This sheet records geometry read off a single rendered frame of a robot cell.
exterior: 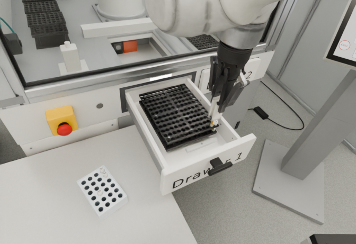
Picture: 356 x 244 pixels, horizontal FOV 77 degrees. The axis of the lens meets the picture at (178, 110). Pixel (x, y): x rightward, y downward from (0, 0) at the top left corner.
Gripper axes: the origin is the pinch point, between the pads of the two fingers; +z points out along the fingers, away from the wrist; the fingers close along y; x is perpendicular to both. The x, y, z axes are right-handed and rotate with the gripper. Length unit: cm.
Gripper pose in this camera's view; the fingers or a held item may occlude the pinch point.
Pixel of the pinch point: (216, 108)
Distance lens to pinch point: 64.3
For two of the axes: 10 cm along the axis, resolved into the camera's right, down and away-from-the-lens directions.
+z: -1.0, 7.2, 6.9
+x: -8.8, 2.6, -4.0
